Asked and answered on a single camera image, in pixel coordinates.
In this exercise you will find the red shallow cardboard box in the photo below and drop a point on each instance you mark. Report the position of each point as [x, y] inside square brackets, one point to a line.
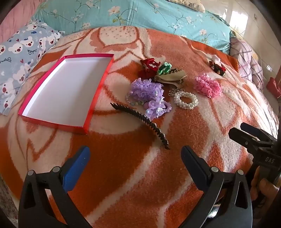
[65, 87]

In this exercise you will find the bear print pillow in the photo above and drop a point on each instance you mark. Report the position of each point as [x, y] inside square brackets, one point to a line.
[19, 59]

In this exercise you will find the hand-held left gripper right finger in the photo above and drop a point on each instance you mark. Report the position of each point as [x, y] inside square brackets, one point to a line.
[194, 166]

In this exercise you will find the red brown festive hair clip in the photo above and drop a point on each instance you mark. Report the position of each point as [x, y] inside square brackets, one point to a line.
[217, 68]

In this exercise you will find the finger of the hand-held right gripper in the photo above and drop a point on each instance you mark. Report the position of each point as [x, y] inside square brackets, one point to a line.
[252, 129]
[243, 138]

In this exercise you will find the silver crown charm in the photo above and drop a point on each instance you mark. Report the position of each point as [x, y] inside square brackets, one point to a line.
[174, 92]

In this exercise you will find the red cloth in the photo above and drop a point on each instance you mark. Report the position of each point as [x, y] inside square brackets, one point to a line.
[274, 87]

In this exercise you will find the beige patterned pillow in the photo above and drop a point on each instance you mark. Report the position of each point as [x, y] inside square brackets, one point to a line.
[191, 4]

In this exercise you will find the black hair comb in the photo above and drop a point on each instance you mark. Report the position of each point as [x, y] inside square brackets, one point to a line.
[140, 117]

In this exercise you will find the person's right hand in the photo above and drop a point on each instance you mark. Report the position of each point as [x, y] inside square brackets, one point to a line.
[271, 189]

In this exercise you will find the pink quilt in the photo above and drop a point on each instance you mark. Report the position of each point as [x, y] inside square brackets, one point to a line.
[17, 17]

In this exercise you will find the teal floral pillow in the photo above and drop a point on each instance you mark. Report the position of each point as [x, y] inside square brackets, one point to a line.
[131, 15]

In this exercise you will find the pink ruffle scrunchie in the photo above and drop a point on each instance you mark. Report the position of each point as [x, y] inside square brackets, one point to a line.
[207, 85]

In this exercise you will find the purple ruffle scrunchie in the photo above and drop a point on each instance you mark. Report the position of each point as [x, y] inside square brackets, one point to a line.
[146, 88]

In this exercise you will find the red velvet bow clip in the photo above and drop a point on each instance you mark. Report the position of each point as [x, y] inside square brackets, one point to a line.
[150, 64]

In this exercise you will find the beige claw clip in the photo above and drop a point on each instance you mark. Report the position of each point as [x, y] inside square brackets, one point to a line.
[169, 77]

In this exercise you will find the orange and cream blanket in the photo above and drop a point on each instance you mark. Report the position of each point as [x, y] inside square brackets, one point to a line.
[123, 175]

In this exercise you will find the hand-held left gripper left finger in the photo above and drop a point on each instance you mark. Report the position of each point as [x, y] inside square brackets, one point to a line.
[74, 170]

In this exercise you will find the plaid pillow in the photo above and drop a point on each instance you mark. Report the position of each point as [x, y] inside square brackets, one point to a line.
[245, 59]

